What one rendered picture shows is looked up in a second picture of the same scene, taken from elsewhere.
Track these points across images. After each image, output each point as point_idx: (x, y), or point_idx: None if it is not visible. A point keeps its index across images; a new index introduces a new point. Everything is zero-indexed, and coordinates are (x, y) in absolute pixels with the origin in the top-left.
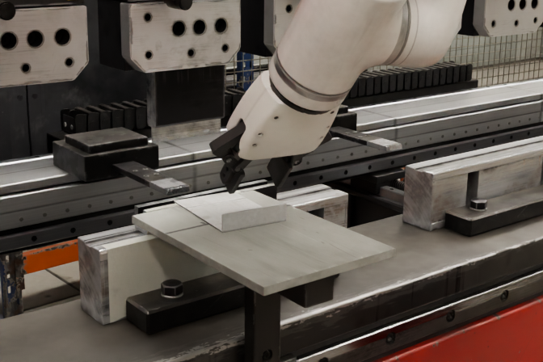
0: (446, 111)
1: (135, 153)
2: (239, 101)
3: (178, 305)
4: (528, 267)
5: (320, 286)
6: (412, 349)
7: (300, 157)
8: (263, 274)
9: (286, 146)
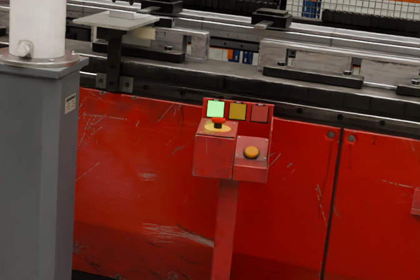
0: (375, 39)
1: (162, 4)
2: (264, 7)
3: (104, 44)
4: (284, 99)
5: (102, 32)
6: (197, 105)
7: None
8: (81, 19)
9: None
